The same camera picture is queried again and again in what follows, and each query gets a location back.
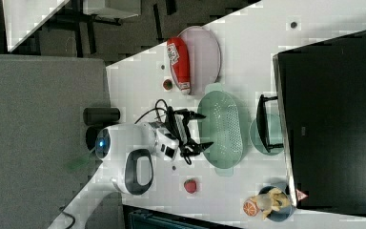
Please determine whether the grey round plate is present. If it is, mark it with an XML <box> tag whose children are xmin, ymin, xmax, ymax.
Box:
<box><xmin>170</xmin><ymin>26</ymin><xmax>221</xmax><ymax>95</ymax></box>

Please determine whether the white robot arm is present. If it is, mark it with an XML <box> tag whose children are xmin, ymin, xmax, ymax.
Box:
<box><xmin>48</xmin><ymin>106</ymin><xmax>212</xmax><ymax>229</ymax></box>

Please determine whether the red plush ketchup bottle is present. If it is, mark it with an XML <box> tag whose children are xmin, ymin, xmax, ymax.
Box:
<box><xmin>167</xmin><ymin>37</ymin><xmax>191</xmax><ymax>94</ymax></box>

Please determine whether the silver black toaster oven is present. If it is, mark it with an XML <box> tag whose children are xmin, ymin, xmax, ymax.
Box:
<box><xmin>273</xmin><ymin>30</ymin><xmax>366</xmax><ymax>217</ymax></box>

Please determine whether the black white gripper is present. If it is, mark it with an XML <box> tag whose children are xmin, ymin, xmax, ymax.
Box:
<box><xmin>153</xmin><ymin>107</ymin><xmax>213</xmax><ymax>161</ymax></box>

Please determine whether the orange slice toy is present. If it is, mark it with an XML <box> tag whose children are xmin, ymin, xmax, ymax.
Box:
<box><xmin>242</xmin><ymin>199</ymin><xmax>259</xmax><ymax>217</ymax></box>

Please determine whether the small black pot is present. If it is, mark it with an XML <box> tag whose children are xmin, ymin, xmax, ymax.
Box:
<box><xmin>83</xmin><ymin>107</ymin><xmax>120</xmax><ymax>125</ymax></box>

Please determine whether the small mint green cup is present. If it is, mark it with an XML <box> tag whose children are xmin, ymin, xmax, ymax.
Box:
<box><xmin>250</xmin><ymin>114</ymin><xmax>283</xmax><ymax>156</ymax></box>

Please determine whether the mint green oval strainer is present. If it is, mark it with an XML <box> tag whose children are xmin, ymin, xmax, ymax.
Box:
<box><xmin>197</xmin><ymin>83</ymin><xmax>244</xmax><ymax>177</ymax></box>

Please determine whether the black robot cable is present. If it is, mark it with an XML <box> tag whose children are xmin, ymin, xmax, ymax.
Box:
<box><xmin>133</xmin><ymin>98</ymin><xmax>170</xmax><ymax>125</ymax></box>

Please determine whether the small red toy tomato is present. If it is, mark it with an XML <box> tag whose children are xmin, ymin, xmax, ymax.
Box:
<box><xmin>162</xmin><ymin>79</ymin><xmax>173</xmax><ymax>91</ymax></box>

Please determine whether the red toy strawberry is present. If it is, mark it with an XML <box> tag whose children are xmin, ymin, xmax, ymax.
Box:
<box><xmin>184</xmin><ymin>178</ymin><xmax>197</xmax><ymax>194</ymax></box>

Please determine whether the blue metal table frame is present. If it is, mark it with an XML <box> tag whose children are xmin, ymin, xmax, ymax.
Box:
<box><xmin>123</xmin><ymin>205</ymin><xmax>239</xmax><ymax>229</ymax></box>

